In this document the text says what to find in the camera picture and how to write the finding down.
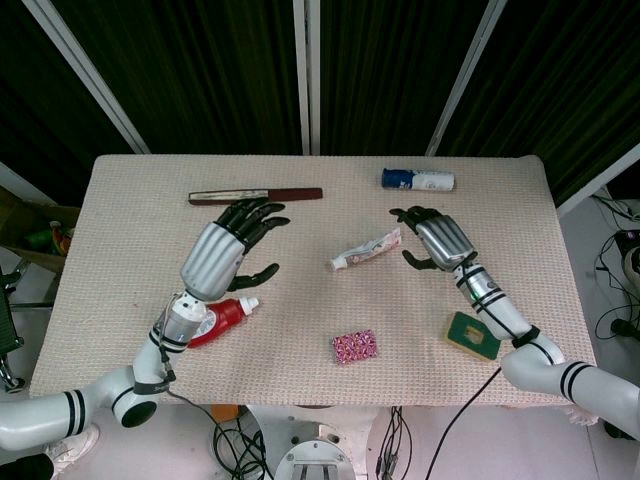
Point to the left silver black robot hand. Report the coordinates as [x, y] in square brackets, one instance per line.
[212, 260]

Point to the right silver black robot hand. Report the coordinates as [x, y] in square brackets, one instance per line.
[445, 240]

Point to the brown cardboard box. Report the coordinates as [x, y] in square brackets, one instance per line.
[30, 250]

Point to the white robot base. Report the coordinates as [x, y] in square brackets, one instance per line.
[315, 450]

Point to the dark pleated curtain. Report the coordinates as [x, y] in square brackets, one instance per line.
[200, 75]

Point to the pink patterned card deck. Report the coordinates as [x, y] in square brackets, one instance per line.
[355, 347]

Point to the beige waffle tablecloth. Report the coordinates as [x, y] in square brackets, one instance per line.
[300, 310]

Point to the white pink shoe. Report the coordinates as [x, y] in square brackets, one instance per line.
[75, 445]

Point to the red ketchup squeeze bottle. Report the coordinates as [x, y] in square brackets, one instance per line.
[222, 320]

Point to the white metal frame post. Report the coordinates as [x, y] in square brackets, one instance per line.
[314, 75]
[85, 72]
[300, 75]
[600, 180]
[472, 75]
[22, 185]

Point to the black metal rack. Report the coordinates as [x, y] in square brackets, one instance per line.
[7, 320]

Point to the blue white cylindrical bottle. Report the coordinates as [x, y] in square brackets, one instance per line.
[417, 180]

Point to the black power adapter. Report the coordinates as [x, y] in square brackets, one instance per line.
[625, 328]

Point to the black electronic box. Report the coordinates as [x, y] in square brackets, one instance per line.
[627, 244]

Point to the green yellow sponge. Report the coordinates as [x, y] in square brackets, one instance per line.
[457, 332]

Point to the orange block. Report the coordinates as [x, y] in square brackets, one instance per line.
[225, 414]

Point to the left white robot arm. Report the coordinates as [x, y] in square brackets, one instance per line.
[145, 360]

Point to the white toothpaste tube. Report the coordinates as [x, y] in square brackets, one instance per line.
[372, 247]

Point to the dark red folding fan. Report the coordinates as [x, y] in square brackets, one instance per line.
[295, 193]

